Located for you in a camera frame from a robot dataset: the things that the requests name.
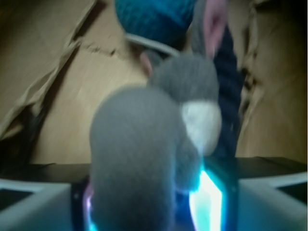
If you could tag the teal rubber ball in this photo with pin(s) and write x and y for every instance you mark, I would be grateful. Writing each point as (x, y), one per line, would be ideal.
(165, 21)

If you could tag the gripper left finger pad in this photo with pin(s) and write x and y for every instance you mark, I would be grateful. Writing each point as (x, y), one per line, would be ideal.
(45, 206)

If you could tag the gripper right finger pad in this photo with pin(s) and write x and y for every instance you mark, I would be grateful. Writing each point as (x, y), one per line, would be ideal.
(251, 194)

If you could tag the brown paper bag bin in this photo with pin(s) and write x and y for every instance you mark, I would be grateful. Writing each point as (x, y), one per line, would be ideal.
(60, 58)

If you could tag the gray plush bunny toy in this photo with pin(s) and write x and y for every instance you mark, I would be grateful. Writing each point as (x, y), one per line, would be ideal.
(148, 142)

